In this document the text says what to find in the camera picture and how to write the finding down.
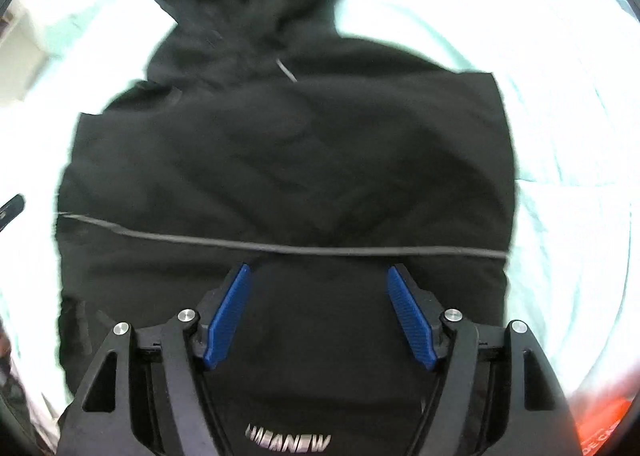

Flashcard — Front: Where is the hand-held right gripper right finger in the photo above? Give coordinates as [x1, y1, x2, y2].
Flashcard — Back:
[387, 263, 583, 456]

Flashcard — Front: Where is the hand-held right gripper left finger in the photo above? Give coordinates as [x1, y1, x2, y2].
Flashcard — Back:
[57, 263, 253, 456]

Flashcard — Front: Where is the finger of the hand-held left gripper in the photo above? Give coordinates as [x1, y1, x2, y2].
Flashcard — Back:
[0, 193, 26, 233]

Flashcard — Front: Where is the black hooded jacket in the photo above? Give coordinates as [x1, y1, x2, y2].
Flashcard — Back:
[52, 0, 521, 456]

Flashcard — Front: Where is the orange lidded storage box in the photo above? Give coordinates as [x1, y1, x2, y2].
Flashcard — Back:
[574, 393, 637, 456]

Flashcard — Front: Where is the teal quilted blanket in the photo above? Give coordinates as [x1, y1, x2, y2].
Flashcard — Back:
[0, 0, 640, 456]

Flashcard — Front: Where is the white wall shelf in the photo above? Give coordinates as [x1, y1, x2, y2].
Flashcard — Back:
[0, 1, 53, 109]

